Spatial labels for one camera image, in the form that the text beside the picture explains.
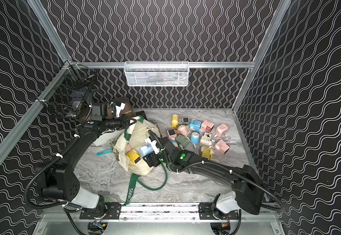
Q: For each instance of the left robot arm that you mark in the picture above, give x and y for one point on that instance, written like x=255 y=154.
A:
x=56 y=178

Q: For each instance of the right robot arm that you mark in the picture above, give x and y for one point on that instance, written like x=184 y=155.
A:
x=247 y=191

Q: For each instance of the pink sharpener black face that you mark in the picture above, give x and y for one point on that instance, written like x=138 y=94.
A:
x=171 y=134

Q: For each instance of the light blue round sharpener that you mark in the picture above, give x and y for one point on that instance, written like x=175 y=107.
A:
x=194 y=139

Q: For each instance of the cream panda pencil sharpener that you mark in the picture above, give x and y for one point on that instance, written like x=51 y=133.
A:
x=206 y=140

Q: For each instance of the white brown storage box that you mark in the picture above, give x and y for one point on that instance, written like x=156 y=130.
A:
x=104 y=137

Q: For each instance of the white wire basket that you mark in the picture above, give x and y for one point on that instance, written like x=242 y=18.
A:
x=157 y=73

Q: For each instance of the black wire basket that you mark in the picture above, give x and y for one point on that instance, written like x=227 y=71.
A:
x=71 y=96

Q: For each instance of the light blue box sharpener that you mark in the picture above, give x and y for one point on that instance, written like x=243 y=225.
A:
x=146 y=149

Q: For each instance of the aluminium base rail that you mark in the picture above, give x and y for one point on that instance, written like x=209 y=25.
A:
x=156 y=212

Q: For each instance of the gold square pencil sharpener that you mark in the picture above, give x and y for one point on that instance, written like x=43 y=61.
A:
x=185 y=121

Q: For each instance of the pink rounded pencil sharpener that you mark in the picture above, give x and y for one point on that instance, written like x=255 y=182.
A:
x=221 y=130

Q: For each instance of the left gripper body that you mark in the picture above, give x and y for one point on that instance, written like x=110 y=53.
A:
x=122 y=121

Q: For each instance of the green grey sharpener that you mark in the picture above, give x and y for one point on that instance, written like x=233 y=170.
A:
x=182 y=141

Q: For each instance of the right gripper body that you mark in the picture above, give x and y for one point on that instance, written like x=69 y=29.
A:
x=157 y=159

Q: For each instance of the blue pencil sharpener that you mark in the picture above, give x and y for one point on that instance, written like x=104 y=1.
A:
x=195 y=125

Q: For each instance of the teal utility knife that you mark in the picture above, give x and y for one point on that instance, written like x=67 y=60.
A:
x=106 y=151

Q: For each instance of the pink box pencil sharpener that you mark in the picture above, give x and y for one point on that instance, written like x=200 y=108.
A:
x=207 y=126

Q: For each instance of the cream tote bag green handles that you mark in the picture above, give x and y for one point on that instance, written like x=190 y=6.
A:
x=132 y=146

